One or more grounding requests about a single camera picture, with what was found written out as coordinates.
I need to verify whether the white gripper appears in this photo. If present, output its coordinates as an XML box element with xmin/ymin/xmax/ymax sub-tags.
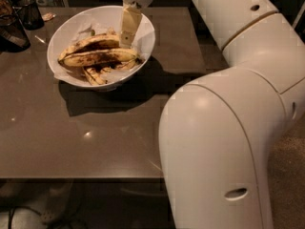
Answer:
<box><xmin>119</xmin><ymin>0</ymin><xmax>153</xmax><ymax>48</ymax></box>

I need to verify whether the spotted banana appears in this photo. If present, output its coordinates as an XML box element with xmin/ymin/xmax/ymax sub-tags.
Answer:
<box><xmin>58</xmin><ymin>48</ymin><xmax>142</xmax><ymax>67</ymax></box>
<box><xmin>58</xmin><ymin>33</ymin><xmax>119</xmax><ymax>61</ymax></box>

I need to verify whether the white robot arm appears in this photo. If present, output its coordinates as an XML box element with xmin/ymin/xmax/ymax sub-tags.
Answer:
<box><xmin>158</xmin><ymin>0</ymin><xmax>305</xmax><ymax>229</ymax></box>

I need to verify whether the white bowl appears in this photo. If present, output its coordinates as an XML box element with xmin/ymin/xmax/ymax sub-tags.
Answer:
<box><xmin>47</xmin><ymin>6</ymin><xmax>155</xmax><ymax>92</ymax></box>

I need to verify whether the small banana piece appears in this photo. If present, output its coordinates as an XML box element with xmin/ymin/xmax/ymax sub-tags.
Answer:
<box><xmin>83</xmin><ymin>67</ymin><xmax>107</xmax><ymax>86</ymax></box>

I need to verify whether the white paper liner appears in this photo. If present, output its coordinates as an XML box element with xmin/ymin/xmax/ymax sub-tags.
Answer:
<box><xmin>47</xmin><ymin>6</ymin><xmax>155</xmax><ymax>91</ymax></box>

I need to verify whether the small wrapped candy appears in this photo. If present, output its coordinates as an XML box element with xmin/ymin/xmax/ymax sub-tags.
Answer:
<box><xmin>42</xmin><ymin>12</ymin><xmax>56</xmax><ymax>22</ymax></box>

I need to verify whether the small white stick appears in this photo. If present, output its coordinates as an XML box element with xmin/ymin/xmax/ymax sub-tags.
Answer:
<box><xmin>34</xmin><ymin>35</ymin><xmax>47</xmax><ymax>45</ymax></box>

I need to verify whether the black mesh pen cup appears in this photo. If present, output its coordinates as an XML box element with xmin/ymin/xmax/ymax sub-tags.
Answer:
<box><xmin>15</xmin><ymin>0</ymin><xmax>44</xmax><ymax>31</ymax></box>

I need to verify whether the dark bag on table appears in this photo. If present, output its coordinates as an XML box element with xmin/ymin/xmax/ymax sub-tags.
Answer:
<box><xmin>0</xmin><ymin>0</ymin><xmax>31</xmax><ymax>52</ymax></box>

